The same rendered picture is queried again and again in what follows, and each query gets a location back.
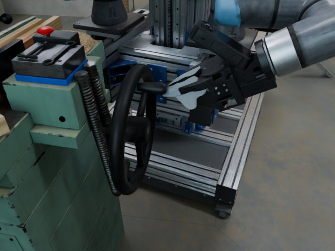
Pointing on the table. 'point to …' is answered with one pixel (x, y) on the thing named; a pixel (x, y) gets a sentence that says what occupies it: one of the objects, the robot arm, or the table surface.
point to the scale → (11, 28)
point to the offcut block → (3, 126)
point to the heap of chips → (85, 41)
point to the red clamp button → (45, 30)
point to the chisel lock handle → (6, 18)
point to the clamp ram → (7, 55)
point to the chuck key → (34, 51)
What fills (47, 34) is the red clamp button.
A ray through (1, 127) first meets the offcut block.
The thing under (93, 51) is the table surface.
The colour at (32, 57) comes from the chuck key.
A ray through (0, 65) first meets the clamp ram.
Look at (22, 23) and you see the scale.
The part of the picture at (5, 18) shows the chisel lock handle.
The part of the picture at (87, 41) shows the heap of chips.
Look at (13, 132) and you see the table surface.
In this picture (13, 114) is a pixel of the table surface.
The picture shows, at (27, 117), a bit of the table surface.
